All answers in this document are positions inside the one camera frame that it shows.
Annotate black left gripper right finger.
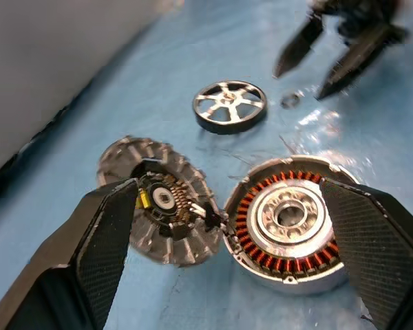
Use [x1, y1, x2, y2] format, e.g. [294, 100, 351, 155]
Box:
[319, 177, 413, 330]

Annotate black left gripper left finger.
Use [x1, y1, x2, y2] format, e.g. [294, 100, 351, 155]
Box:
[0, 177, 139, 330]

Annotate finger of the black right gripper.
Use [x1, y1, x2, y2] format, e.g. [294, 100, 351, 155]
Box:
[316, 23, 411, 101]
[273, 12, 325, 79]

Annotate silver motor housing copper windings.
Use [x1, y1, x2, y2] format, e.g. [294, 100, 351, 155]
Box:
[223, 154, 361, 296]

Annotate silver motor lid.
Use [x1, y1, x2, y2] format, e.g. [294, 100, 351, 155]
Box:
[96, 135, 228, 267]

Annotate silver spoked rotor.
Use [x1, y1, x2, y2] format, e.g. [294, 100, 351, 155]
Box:
[191, 80, 268, 135]

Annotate large white panel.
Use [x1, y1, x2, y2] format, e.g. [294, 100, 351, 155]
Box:
[0, 0, 187, 188]

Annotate small metal ring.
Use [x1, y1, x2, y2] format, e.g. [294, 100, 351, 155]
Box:
[281, 91, 302, 109]

